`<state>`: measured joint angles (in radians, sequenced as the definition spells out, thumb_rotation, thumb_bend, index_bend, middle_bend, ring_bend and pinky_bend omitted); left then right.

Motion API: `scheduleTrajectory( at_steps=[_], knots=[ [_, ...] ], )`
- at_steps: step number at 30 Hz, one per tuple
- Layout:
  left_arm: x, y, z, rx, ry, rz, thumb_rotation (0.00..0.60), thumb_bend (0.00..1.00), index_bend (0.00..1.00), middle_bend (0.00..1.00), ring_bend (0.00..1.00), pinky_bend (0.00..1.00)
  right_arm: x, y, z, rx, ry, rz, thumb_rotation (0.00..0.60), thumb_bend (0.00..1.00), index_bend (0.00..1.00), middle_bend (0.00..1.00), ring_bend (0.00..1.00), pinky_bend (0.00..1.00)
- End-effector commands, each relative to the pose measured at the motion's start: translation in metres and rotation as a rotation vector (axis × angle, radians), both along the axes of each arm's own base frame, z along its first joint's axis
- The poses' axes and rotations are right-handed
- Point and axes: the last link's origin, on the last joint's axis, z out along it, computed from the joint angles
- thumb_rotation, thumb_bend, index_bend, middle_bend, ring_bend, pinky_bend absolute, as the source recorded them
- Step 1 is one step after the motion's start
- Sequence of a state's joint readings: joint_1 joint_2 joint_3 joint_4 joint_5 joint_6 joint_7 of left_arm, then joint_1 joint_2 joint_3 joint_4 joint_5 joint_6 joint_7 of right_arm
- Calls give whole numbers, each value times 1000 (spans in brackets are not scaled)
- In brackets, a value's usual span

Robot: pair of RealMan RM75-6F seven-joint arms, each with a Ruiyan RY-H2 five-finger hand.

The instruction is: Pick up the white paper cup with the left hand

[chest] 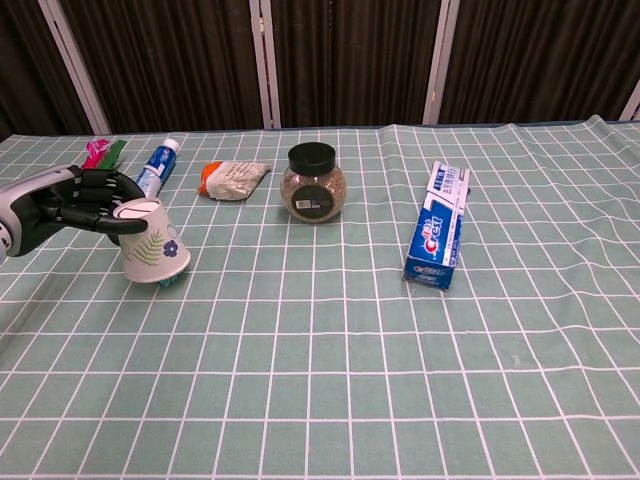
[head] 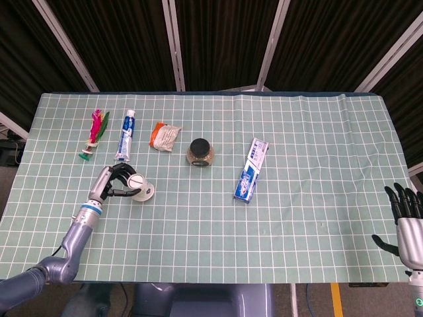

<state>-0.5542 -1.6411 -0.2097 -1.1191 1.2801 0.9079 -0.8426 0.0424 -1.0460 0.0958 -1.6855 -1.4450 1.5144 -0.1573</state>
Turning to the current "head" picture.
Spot blue floor cable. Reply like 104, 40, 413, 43
305, 283, 314, 317

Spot white table leg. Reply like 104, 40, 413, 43
289, 283, 299, 317

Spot black equipment box with cables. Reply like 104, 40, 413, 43
0, 138, 24, 166

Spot pink green feather shuttlecock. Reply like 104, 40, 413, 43
78, 108, 110, 162

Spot silver orange snack packet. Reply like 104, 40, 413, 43
149, 121, 182, 153

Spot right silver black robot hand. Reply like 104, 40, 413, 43
371, 183, 423, 270

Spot blue white toothpaste tube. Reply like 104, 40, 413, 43
114, 110, 137, 162

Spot dark pleated curtain panel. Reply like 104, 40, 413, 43
373, 32, 423, 169
266, 0, 423, 92
173, 0, 282, 92
46, 0, 179, 92
0, 0, 92, 133

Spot yellow floor tape strip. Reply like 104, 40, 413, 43
330, 283, 343, 317

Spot grey-blue robot torso base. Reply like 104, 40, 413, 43
134, 283, 275, 317

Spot green white-grid tablecloth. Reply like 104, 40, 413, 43
0, 92, 418, 285

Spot white round container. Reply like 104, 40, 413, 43
127, 174, 155, 202

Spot round glass jar black lid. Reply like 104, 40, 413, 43
186, 138, 214, 168

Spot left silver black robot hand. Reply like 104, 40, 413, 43
87, 162, 141, 203

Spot blue Crest toothpaste box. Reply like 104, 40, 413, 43
233, 137, 270, 203

